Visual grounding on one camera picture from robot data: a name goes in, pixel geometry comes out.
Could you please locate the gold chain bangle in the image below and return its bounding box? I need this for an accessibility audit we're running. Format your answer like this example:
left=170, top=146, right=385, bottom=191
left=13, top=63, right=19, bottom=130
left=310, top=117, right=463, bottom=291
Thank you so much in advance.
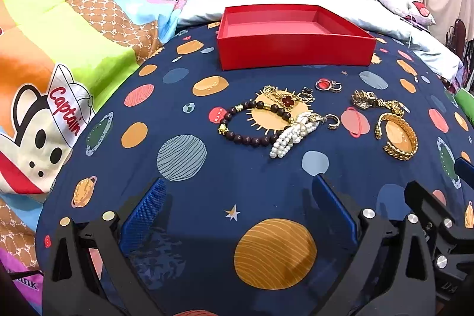
left=374, top=113, right=419, bottom=161

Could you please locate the gold watch chain bracelet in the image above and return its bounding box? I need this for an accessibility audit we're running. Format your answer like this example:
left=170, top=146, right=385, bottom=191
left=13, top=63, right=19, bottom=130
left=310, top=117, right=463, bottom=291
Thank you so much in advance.
left=350, top=89, right=411, bottom=118

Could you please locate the white pearl bracelet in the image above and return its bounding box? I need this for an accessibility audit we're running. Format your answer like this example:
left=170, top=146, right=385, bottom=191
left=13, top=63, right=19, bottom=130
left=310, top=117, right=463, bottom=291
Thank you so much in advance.
left=268, top=112, right=327, bottom=160

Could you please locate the dark bead bracelet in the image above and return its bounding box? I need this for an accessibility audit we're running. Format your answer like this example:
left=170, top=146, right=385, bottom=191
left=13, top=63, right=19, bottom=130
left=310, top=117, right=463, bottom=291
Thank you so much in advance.
left=217, top=99, right=293, bottom=148

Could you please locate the green plush cushion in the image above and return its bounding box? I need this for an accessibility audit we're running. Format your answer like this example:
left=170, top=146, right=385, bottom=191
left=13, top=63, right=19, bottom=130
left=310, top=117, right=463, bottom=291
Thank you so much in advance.
left=455, top=88, right=474, bottom=119

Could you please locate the light blue pillow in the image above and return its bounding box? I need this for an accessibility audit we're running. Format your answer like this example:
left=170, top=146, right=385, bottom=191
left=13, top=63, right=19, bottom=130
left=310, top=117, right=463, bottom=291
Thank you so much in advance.
left=177, top=0, right=464, bottom=81

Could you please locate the pink white plush toy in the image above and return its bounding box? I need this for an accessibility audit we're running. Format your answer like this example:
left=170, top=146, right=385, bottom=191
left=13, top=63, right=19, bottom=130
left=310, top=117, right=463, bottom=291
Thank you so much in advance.
left=378, top=0, right=436, bottom=27

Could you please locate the red cardboard tray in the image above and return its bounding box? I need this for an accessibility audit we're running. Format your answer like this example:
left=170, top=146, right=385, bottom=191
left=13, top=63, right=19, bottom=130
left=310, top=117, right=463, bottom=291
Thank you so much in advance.
left=217, top=4, right=376, bottom=70

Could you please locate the colourful monkey cartoon blanket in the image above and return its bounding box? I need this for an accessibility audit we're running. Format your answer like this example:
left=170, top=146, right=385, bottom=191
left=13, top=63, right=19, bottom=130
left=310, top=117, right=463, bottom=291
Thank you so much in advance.
left=1, top=0, right=186, bottom=313

